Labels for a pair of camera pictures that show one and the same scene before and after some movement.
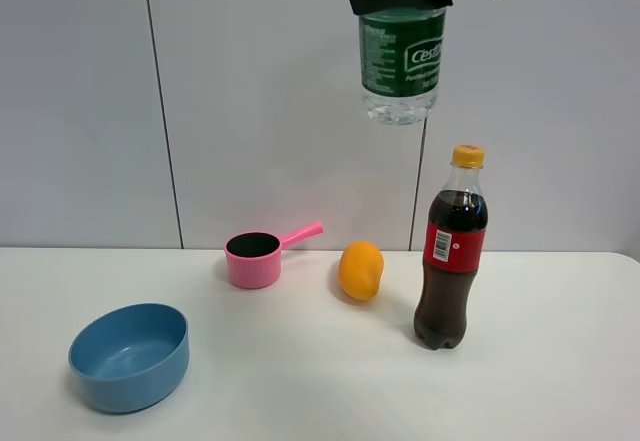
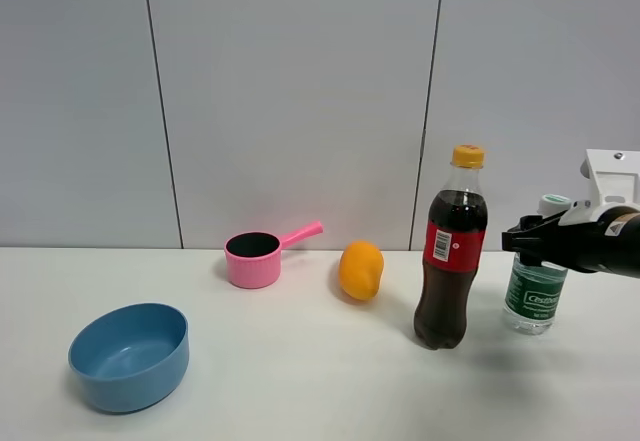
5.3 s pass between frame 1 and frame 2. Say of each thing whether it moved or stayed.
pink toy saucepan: stayed
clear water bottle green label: moved
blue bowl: stayed
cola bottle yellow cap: stayed
